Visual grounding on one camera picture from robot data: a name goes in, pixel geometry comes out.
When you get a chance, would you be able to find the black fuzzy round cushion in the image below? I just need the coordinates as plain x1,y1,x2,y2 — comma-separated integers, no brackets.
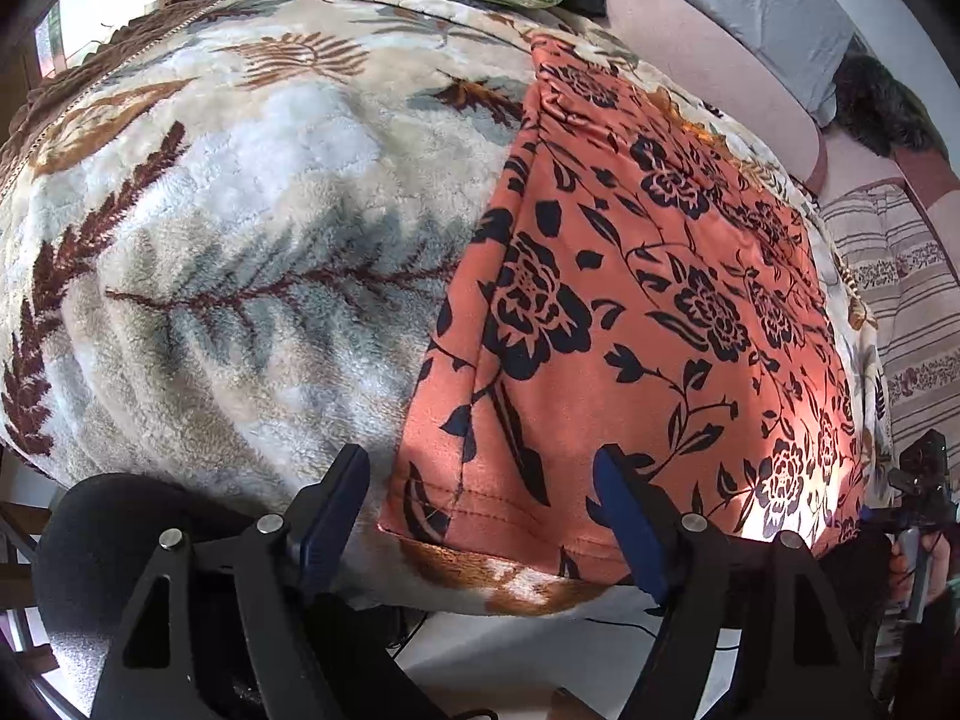
34,471,252,698

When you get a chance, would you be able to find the dark furry cushion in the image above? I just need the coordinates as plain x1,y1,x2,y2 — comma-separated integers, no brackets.
832,54,942,158

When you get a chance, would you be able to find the wooden furniture frame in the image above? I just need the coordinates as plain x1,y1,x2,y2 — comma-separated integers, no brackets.
0,499,65,680

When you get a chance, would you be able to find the grey pillow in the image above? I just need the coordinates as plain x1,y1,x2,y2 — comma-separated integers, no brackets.
641,0,857,128

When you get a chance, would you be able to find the window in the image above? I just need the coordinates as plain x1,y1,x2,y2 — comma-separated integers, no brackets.
34,0,166,80

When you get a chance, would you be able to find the orange black floral garment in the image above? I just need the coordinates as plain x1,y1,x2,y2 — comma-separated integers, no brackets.
379,31,871,586

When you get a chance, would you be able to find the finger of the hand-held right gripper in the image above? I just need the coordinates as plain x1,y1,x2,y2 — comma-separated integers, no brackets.
859,504,905,537

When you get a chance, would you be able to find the brown quilted bedspread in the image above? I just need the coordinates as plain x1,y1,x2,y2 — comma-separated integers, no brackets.
0,0,226,166

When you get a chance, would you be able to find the pink upholstered headboard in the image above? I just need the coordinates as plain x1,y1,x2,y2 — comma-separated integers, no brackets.
600,0,960,237

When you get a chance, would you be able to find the leaf print fleece blanket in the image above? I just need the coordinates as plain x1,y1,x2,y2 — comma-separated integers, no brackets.
0,0,893,616

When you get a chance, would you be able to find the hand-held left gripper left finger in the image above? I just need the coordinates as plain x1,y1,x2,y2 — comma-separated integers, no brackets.
90,444,451,720

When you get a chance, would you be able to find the black cable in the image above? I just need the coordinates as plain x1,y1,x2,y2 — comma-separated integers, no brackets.
386,611,747,653

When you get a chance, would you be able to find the striped floral cloth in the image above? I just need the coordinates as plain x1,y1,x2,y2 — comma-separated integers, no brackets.
821,180,960,466

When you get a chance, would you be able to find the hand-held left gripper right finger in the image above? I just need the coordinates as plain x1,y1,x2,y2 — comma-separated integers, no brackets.
592,444,878,720

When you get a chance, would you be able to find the person's right hand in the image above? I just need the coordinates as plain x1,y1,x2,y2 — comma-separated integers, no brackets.
887,531,950,605

